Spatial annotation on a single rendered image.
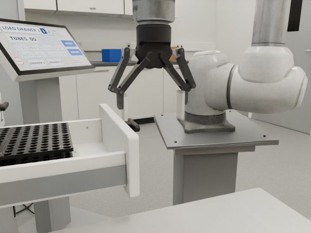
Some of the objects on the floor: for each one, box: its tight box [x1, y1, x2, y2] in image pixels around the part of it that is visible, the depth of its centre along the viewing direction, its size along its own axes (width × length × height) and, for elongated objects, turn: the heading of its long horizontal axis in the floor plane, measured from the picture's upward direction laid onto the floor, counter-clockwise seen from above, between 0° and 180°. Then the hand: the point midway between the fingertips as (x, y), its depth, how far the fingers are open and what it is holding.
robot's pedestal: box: [173, 146, 255, 206], centre depth 113 cm, size 30×30×76 cm
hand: (153, 117), depth 62 cm, fingers open, 13 cm apart
